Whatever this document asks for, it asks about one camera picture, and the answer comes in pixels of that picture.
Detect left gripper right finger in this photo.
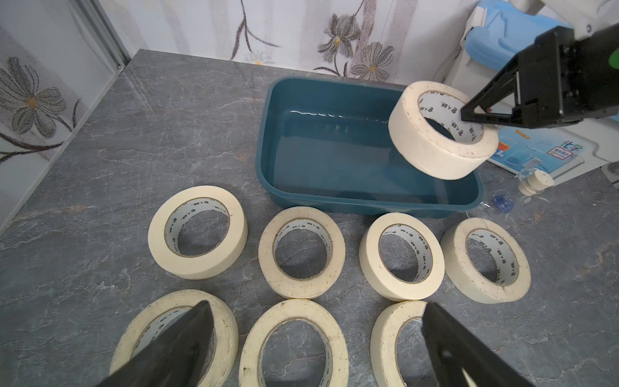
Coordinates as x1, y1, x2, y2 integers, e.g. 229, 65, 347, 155
422, 303, 531, 386

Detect cream masking tape roll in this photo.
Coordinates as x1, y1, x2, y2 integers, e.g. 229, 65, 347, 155
110, 290, 239, 386
441, 218, 532, 304
359, 213, 446, 302
148, 185, 248, 280
369, 299, 480, 387
259, 206, 346, 299

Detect small clear bottle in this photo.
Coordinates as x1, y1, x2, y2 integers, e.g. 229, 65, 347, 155
515, 169, 555, 204

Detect teal plastic storage tray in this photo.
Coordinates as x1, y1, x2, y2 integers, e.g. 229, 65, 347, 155
256, 77, 485, 219

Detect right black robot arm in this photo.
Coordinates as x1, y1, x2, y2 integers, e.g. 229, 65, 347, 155
461, 1, 618, 129

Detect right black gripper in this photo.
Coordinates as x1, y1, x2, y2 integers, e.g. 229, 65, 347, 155
460, 25, 618, 129

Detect blue lidded storage box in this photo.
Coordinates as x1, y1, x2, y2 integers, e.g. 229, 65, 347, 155
443, 0, 619, 187

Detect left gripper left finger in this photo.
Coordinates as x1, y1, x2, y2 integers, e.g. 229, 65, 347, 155
99, 301, 214, 386

